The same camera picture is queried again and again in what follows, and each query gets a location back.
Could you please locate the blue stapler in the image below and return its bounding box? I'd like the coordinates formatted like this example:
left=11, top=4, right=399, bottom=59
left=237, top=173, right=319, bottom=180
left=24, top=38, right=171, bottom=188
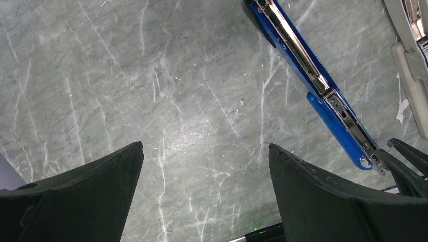
left=243, top=0, right=389, bottom=175

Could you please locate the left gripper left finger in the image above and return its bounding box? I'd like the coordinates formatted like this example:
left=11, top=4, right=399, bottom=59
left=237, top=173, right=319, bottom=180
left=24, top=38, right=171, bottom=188
left=1, top=141, right=144, bottom=241

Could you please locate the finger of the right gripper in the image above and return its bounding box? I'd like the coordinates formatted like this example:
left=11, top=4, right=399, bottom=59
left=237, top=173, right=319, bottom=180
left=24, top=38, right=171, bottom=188
left=375, top=149, right=427, bottom=198
left=386, top=138, right=427, bottom=177

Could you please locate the black beige stapler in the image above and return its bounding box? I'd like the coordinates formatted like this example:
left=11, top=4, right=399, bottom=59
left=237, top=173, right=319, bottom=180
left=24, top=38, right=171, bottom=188
left=384, top=0, right=427, bottom=139

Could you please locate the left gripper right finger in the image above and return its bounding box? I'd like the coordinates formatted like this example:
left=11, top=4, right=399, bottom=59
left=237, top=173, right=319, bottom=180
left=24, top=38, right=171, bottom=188
left=269, top=144, right=427, bottom=241

